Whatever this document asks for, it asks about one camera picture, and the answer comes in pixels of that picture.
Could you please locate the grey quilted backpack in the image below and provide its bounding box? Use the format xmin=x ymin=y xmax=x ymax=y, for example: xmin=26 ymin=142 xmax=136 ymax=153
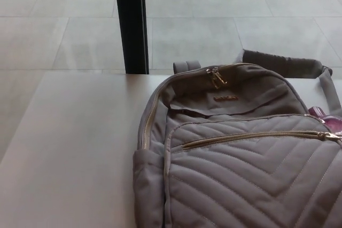
xmin=133 ymin=49 xmax=342 ymax=228

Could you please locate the black vertical pillar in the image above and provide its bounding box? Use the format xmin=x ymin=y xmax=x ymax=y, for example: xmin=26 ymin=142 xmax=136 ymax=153
xmin=113 ymin=0 xmax=150 ymax=75

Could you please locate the pink transparent water bottle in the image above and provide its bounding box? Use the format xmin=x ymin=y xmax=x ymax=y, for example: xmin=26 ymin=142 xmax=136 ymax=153
xmin=307 ymin=106 xmax=342 ymax=135

